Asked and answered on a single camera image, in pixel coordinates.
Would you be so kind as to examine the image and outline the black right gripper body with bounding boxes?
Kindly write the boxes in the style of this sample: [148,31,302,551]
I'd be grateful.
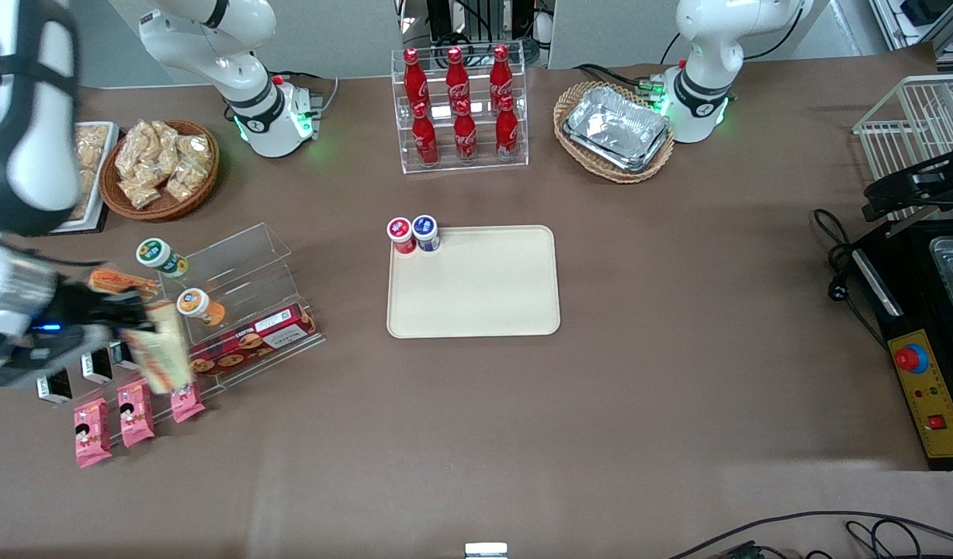
[42,282,134,344]

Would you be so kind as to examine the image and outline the triangle sandwich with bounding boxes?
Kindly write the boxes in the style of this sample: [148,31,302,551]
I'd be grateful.
[123,303,196,394]
[87,266,161,304]

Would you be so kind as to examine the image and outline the beige plastic tray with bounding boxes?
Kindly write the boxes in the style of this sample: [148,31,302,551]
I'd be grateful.
[386,225,561,339]

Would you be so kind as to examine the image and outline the aluminium foil tray stack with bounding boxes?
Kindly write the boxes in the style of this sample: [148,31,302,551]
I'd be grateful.
[563,85,671,172]

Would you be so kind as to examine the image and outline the green lid cup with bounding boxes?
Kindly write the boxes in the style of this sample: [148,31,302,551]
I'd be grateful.
[136,238,189,280]

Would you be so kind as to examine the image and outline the orange lid cup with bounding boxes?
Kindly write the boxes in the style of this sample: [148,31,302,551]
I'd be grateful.
[176,288,227,327]

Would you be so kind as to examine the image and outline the pink snack packet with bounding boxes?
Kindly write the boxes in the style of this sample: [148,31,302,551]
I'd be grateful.
[74,398,113,469]
[117,380,156,448]
[170,384,206,424]

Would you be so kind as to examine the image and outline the brown wicker basket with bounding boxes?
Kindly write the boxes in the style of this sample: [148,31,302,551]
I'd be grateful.
[100,119,220,222]

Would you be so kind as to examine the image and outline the red cookie box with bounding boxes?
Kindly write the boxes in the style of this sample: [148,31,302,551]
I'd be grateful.
[188,304,320,377]

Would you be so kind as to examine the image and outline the clear bag of snacks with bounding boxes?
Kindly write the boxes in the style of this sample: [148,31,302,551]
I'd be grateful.
[120,177,164,209]
[151,120,184,181]
[178,134,213,168]
[116,120,156,178]
[166,159,207,203]

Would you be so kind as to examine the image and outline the clear acrylic display shelf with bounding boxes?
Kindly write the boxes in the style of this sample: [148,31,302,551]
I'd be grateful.
[15,223,326,451]

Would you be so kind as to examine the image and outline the teal label cracker pack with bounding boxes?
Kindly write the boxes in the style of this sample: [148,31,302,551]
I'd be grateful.
[70,169,99,223]
[75,124,110,173]

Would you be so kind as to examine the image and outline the white rectangular bin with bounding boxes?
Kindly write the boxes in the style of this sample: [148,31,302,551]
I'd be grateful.
[51,122,121,235]

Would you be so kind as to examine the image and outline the red lid cup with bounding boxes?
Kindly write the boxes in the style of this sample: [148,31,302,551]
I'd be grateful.
[386,217,417,255]

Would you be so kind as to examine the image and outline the blue lid cup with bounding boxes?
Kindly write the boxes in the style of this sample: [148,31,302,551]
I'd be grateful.
[411,215,441,253]

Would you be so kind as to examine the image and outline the red cola bottle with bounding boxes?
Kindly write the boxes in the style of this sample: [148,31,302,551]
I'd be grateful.
[411,101,440,166]
[453,99,479,162]
[445,47,471,113]
[490,44,515,109]
[403,48,431,117]
[495,95,520,160]

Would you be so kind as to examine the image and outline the clear acrylic bottle rack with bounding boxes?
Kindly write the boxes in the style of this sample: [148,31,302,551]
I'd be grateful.
[391,43,529,175]

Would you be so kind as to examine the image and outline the black background equipment rack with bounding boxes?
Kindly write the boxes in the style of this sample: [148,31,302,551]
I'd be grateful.
[397,0,556,68]

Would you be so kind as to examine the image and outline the light wicker basket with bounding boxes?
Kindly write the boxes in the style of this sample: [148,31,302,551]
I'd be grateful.
[553,81,675,184]

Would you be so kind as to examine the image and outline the black sealing machine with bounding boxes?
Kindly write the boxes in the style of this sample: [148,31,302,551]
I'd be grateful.
[849,217,953,472]

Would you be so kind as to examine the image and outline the red emergency stop button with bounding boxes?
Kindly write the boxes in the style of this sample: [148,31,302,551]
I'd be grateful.
[894,343,929,375]

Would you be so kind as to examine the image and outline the yellow control panel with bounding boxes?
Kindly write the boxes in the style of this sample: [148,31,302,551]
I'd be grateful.
[888,330,953,459]

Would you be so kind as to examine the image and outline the grey arm base cable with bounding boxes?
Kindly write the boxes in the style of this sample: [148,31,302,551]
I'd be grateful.
[279,71,339,117]

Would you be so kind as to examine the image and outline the black arm base cables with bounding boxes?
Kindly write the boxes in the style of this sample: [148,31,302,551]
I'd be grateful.
[576,62,665,98]

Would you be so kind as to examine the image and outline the long black floor cable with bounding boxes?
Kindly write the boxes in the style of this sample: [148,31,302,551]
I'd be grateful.
[671,510,953,559]

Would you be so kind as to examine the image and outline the black power cable with plug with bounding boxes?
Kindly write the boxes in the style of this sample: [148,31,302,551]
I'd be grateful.
[813,208,896,350]

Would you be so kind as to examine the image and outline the black lever handle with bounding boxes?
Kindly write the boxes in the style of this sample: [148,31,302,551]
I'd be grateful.
[863,151,953,223]

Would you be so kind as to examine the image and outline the white wire basket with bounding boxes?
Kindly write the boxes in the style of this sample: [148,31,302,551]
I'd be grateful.
[853,74,953,222]

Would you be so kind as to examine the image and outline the aluminium frame shelf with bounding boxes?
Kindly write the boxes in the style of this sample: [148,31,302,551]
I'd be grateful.
[871,0,953,64]

